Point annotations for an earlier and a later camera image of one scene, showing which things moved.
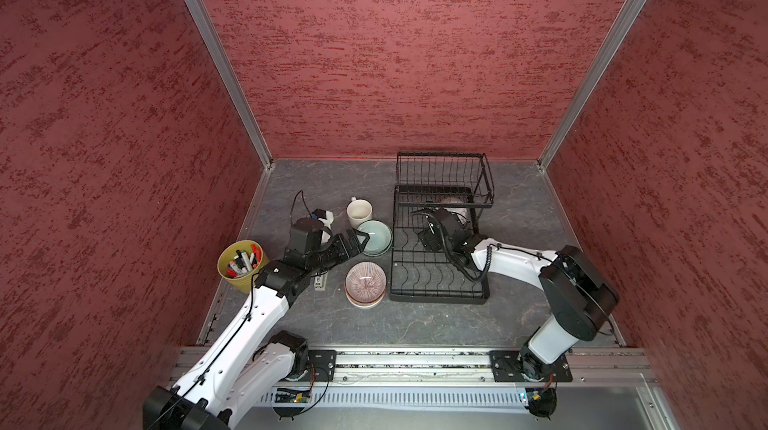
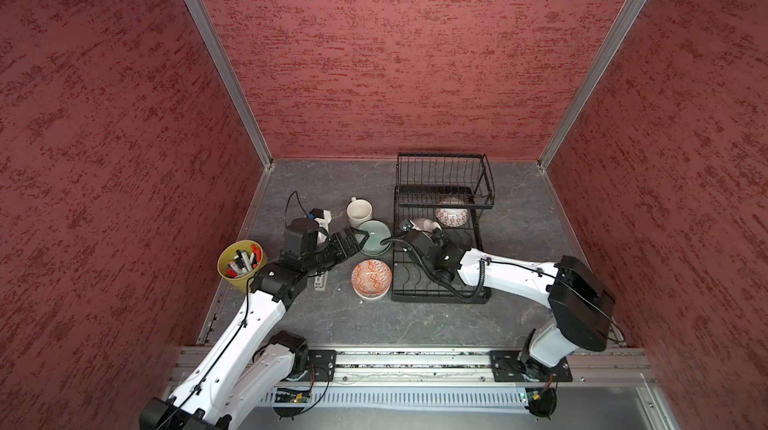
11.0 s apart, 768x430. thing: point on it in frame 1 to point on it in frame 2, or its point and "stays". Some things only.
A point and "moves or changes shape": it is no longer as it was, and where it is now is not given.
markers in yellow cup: (243, 262) stays
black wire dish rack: (437, 204) stays
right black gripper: (428, 238) to (441, 238)
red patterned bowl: (454, 200) stays
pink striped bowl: (365, 282) moves or changes shape
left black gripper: (338, 240) stays
